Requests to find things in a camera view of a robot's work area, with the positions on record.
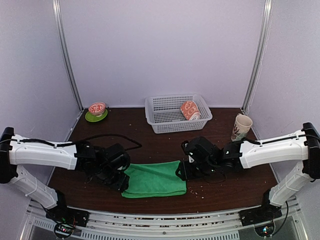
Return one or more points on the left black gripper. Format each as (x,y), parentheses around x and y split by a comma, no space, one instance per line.
(120,184)

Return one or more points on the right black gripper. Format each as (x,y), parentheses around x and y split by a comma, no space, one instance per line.
(181,167)

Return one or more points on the green microfiber towel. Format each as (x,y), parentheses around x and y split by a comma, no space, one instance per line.
(154,180)

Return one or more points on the white plastic mesh basket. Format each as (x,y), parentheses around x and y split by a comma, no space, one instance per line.
(164,113)

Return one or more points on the orange rabbit pattern towel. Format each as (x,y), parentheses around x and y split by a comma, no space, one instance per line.
(190,110)

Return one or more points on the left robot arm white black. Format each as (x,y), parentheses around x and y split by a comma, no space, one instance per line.
(17,151)

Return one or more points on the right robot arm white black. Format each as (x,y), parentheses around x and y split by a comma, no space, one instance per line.
(302,146)

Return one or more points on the green saucer plate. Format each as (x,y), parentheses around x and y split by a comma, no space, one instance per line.
(89,117)

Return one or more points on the red patterned small bowl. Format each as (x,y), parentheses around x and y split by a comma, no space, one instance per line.
(97,108)

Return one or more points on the ceramic mug floral pattern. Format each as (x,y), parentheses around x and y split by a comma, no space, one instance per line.
(241,127)

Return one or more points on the aluminium front rail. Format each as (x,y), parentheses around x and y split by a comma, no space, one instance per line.
(218,225)

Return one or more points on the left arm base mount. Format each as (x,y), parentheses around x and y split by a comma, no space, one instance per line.
(67,224)

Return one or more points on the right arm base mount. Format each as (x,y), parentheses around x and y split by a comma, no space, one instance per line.
(262,219)

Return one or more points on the right aluminium frame post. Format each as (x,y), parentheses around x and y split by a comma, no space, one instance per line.
(262,42)

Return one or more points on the aluminium frame post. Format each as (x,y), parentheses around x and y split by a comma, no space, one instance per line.
(262,42)
(65,53)

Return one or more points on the left aluminium frame post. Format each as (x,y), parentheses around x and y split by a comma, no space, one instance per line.
(65,53)

